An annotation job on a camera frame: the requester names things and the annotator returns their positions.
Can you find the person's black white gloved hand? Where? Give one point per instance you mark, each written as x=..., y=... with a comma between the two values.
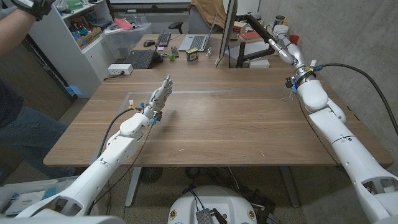
x=34, y=6

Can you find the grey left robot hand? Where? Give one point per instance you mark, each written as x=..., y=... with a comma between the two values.
x=159, y=97

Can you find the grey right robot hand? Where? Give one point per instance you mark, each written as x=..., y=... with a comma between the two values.
x=292, y=53

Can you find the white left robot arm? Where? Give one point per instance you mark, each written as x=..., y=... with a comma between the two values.
x=109, y=155

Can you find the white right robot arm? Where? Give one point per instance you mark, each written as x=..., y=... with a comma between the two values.
x=342, y=137

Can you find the person's bare forearm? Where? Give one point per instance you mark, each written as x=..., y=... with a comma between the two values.
x=12, y=32

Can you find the clear dispenser bottle black pump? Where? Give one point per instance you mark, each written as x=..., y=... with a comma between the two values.
x=288, y=99

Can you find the red cup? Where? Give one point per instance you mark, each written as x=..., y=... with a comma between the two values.
x=294, y=39

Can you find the white wipes canister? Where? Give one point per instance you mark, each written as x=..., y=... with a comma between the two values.
x=280, y=29

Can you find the flat white box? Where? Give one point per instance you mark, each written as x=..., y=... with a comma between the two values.
x=258, y=63

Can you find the large black keyboard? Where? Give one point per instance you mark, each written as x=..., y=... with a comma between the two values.
x=141, y=59

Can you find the red book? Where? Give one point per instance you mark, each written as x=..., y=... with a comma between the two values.
x=250, y=36

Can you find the black remote control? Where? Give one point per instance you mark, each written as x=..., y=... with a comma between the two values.
x=174, y=51

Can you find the white power strip box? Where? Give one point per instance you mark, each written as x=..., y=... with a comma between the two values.
x=120, y=69

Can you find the small blue yellow box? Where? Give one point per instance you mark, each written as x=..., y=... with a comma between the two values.
x=192, y=54

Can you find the black computer mouse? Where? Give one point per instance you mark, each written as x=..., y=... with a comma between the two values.
x=149, y=43

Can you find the small black keyboard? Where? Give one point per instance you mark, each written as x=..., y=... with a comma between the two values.
x=163, y=39

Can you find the orange box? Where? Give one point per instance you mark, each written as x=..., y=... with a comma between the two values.
x=239, y=27

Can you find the cardboard box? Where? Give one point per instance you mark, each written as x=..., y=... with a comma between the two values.
x=90, y=37

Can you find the clear plastic storage bin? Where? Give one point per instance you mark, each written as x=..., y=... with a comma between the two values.
x=127, y=40

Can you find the silver laptop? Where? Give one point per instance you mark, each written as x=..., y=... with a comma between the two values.
x=196, y=42

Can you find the small clear glass object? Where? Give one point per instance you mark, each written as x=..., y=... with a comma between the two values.
x=209, y=52

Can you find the black computer monitor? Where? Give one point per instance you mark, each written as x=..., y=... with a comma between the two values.
x=228, y=28

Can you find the white shelf cabinet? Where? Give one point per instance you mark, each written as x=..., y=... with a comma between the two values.
x=74, y=65

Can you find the round black floor fan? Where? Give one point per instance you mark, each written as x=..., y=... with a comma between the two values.
x=150, y=175

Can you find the grey office chair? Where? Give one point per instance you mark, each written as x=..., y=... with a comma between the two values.
x=197, y=25

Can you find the pink flat package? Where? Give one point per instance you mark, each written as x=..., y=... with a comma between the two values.
x=122, y=24

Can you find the white table leg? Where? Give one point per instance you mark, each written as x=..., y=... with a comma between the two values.
x=289, y=186
x=133, y=186

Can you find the brown jacket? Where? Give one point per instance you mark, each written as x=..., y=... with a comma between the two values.
x=208, y=11

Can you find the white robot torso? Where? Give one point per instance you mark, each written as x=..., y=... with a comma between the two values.
x=214, y=202

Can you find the person in dark shirt jeans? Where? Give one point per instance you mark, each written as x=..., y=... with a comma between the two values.
x=28, y=137

